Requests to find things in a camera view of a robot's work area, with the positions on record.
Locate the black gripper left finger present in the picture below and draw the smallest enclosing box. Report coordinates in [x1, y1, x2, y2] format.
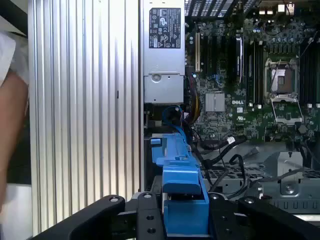
[29, 191, 167, 240]

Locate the black RAM slot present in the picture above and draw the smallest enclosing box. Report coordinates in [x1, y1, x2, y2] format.
[247, 41, 254, 108]
[256, 42, 263, 110]

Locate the white expansion slot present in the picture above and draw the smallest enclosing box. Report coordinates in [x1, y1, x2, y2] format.
[194, 30, 202, 74]

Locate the CPU socket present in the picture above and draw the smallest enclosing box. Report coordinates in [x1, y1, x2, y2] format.
[264, 58, 300, 97]

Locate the white shirt sleeve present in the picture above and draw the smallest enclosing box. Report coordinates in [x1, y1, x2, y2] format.
[0, 17, 30, 85]

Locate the metal socket cover frame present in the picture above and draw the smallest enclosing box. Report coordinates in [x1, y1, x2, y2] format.
[270, 95, 305, 125]

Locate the black expansion slot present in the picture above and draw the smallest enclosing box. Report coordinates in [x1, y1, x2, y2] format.
[202, 34, 209, 76]
[211, 34, 219, 76]

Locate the black wire with white tag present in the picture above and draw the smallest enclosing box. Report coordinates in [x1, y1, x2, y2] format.
[198, 135, 248, 188]

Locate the hard disk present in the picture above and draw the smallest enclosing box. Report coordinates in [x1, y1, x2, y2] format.
[149, 132, 210, 238]

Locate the black Nvidia graphics card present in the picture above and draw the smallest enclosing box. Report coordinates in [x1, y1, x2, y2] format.
[230, 31, 245, 85]

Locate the green Dell motherboard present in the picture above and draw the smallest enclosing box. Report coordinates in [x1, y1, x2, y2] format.
[184, 17, 320, 144]

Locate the silver power supply box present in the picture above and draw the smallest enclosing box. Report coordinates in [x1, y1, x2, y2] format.
[142, 0, 186, 105]

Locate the yellow and black wire bundle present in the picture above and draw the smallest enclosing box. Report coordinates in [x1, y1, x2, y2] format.
[188, 74, 201, 125]

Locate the open silver PC case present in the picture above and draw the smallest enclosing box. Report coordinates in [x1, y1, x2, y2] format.
[138, 0, 320, 223]

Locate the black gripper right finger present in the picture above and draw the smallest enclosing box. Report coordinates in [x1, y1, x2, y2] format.
[208, 192, 320, 240]

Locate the flat blue wire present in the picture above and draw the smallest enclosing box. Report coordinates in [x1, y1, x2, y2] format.
[161, 105, 191, 145]

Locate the thin black looped wire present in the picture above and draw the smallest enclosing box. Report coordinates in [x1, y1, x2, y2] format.
[229, 154, 248, 194]

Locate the silver finned chipset heatsink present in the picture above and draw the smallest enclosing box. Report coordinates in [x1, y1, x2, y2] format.
[205, 92, 226, 113]

